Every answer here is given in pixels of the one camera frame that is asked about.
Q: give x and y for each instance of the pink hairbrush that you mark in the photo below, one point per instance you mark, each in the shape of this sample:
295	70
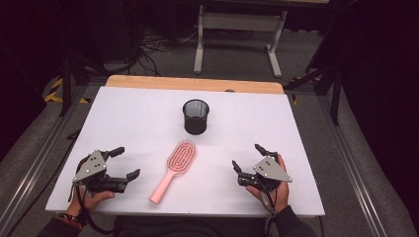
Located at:
179	161

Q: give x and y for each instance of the white table mat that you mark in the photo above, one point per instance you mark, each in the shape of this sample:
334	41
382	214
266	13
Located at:
148	131

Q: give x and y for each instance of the person's right hand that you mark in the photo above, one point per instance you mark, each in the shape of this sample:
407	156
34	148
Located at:
283	197

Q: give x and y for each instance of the yellow black hazard tape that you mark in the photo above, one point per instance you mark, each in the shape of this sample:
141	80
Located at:
56	94

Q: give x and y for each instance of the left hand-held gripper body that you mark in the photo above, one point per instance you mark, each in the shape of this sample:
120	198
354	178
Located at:
94	166

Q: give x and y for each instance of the aluminium floor rail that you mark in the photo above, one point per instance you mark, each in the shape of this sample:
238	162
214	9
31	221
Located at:
354	171
36	161

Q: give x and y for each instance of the person's left hand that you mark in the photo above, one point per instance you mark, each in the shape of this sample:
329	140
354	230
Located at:
89	200

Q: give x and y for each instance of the black metal stand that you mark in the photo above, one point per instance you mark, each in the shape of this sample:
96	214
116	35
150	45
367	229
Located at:
334	82
67	79

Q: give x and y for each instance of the black mesh pen holder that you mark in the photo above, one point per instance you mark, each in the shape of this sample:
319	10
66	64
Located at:
195	120

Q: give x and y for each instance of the person's lap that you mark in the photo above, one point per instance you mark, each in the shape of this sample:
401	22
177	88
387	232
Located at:
191	227

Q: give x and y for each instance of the wooden table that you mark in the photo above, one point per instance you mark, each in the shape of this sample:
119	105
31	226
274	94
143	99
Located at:
184	84

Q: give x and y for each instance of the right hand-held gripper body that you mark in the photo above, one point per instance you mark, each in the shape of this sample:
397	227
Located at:
270	169

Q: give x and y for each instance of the white metal table frame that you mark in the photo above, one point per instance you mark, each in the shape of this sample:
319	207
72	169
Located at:
238	22

